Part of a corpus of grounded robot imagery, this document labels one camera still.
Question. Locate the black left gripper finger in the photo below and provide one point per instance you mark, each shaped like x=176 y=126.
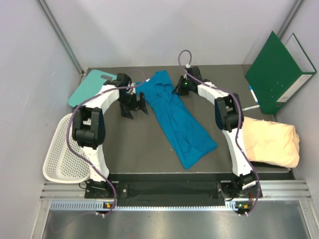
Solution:
x=142 y=103
x=126 y=113

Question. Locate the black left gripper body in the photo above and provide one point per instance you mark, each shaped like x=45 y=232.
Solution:
x=129 y=101

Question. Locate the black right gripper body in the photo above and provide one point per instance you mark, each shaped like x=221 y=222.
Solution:
x=185 y=87

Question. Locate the blue t shirt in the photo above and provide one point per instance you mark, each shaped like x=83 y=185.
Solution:
x=189 y=139

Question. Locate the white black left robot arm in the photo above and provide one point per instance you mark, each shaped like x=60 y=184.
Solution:
x=87 y=128

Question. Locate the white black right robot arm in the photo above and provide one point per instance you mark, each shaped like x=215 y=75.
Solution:
x=229 y=119

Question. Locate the teal cutting board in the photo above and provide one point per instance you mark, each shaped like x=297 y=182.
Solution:
x=90 y=86

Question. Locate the white green marker pen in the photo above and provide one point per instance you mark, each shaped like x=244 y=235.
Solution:
x=251 y=108

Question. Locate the white blue marker pen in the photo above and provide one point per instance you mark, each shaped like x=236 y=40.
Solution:
x=253 y=95

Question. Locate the white perforated plastic basket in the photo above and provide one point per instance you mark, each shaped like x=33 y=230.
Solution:
x=61 y=165

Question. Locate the green lever arch binder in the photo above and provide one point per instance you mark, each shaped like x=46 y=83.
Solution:
x=278 y=72

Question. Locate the cream folded t shirt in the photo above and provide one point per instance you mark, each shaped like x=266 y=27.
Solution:
x=271 y=142

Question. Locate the black folded t shirt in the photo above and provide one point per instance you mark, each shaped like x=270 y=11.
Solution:
x=266 y=165

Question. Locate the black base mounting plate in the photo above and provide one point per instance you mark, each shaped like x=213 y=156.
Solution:
x=178 y=193

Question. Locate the aluminium frame rail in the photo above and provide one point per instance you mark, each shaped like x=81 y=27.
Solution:
x=60 y=35

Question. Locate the grey slotted cable duct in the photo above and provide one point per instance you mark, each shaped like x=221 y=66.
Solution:
x=106 y=206

